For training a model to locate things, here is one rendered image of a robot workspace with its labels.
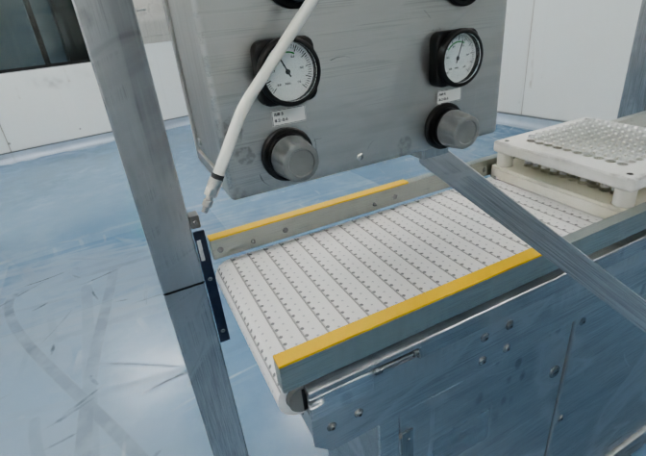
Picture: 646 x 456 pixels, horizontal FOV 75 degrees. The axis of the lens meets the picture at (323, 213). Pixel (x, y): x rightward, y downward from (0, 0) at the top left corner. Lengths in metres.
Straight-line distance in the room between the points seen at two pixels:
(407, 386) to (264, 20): 0.40
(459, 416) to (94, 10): 0.71
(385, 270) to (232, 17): 0.39
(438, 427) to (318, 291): 0.30
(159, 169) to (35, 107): 4.81
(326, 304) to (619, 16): 3.63
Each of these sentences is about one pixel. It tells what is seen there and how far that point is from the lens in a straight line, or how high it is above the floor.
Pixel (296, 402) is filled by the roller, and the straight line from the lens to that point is 0.45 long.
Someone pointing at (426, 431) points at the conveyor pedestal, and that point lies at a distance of 0.70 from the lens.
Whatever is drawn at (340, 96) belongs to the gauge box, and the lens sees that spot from 0.27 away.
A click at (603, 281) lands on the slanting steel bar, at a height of 0.87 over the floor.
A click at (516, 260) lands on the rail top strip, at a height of 0.85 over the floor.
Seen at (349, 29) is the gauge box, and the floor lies 1.12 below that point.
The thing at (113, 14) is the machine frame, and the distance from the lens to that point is 0.56.
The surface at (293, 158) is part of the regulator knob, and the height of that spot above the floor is 1.05.
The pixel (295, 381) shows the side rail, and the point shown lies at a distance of 0.41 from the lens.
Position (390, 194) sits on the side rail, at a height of 0.84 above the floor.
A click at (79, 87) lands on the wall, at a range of 5.38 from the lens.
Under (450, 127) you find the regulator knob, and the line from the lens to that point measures 0.31.
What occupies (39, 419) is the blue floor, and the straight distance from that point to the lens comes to 1.80.
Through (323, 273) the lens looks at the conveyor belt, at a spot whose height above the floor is 0.82.
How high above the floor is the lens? 1.13
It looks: 26 degrees down
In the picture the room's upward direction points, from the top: 6 degrees counter-clockwise
